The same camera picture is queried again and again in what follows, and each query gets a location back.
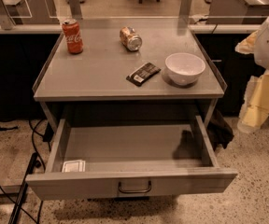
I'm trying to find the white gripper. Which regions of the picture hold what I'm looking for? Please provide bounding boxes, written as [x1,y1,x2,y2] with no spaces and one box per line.
[235,16,269,133]

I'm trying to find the black rxbar chocolate wrapper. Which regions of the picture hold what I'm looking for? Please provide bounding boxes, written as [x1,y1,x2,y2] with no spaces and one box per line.
[126,63,161,87]

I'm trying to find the open grey top drawer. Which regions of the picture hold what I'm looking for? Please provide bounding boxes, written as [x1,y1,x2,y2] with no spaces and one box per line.
[26,118,237,200]

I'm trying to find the grey desk at right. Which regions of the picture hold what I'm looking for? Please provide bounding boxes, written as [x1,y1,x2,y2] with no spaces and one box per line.
[206,0,269,24]

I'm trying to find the grey desk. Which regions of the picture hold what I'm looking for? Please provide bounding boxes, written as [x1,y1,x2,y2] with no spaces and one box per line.
[2,0,59,24]
[206,0,269,24]

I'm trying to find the white ceramic bowl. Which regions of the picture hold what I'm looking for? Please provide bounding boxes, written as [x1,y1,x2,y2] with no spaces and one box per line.
[165,53,205,86]

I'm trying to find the black cloth behind cabinet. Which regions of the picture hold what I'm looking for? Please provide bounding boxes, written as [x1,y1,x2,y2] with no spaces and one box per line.
[207,109,234,149]

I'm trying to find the grey metal cabinet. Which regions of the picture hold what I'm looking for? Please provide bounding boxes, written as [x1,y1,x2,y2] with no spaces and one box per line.
[34,17,226,128]

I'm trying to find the tipped orange soda can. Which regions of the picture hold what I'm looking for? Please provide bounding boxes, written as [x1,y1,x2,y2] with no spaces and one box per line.
[120,26,142,51]

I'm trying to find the red coca-cola can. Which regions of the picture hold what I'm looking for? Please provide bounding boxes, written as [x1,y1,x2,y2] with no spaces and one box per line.
[62,19,83,54]

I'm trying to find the grey desk at left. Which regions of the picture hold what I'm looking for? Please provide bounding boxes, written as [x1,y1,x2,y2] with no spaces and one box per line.
[2,0,59,24]

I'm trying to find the clear acrylic barrier panel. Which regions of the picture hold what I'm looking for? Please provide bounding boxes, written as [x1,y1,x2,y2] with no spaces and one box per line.
[0,0,269,31]

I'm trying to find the black bar on floor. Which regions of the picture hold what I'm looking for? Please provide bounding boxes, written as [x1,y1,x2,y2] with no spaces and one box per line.
[8,153,37,224]

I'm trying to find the black drawer handle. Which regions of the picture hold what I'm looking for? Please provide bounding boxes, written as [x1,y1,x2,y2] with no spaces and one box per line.
[118,181,152,194]

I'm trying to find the black floor cable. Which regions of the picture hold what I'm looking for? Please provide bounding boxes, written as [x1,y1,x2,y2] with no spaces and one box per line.
[0,119,49,224]

